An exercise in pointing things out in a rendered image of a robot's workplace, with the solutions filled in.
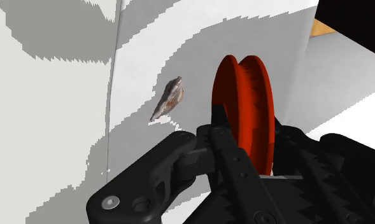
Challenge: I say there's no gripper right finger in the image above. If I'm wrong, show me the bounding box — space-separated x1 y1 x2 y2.
272 118 375 224

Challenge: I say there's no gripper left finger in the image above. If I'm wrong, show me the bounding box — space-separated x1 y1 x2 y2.
86 104 287 224

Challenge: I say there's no red bowl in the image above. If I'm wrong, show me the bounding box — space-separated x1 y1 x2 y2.
211 55 276 176

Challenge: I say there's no grey rough stone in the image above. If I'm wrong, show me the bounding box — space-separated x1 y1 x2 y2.
149 76 185 122

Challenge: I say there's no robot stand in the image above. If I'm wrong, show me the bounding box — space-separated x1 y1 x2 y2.
316 0 375 60

